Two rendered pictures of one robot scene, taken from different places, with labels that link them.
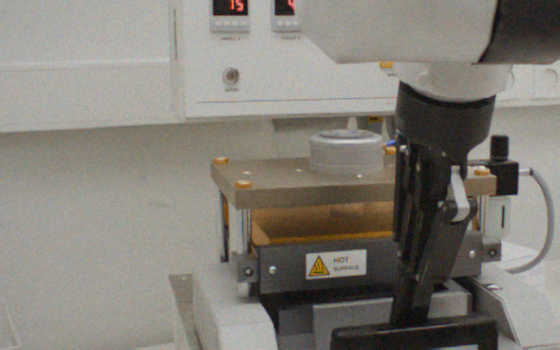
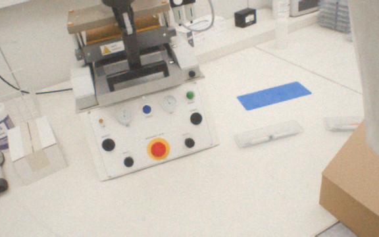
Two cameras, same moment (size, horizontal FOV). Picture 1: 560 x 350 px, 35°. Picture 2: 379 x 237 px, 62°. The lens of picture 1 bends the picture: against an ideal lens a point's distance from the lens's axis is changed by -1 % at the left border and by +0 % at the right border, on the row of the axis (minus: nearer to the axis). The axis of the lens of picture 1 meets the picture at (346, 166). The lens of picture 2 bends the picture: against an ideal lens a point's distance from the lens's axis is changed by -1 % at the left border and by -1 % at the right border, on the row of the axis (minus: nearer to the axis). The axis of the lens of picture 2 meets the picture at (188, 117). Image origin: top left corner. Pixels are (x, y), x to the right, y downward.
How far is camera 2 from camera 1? 0.23 m
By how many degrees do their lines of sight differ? 24
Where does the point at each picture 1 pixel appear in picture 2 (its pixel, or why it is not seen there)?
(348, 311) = (116, 66)
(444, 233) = (127, 39)
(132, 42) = not seen: outside the picture
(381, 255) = not seen: hidden behind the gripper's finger
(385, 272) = not seen: hidden behind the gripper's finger
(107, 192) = (52, 22)
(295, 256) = (96, 47)
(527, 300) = (184, 50)
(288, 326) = (100, 73)
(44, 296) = (41, 64)
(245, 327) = (79, 78)
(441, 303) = (151, 56)
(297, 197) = (91, 26)
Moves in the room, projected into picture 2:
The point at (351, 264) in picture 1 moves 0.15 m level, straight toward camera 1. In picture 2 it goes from (118, 47) to (106, 71)
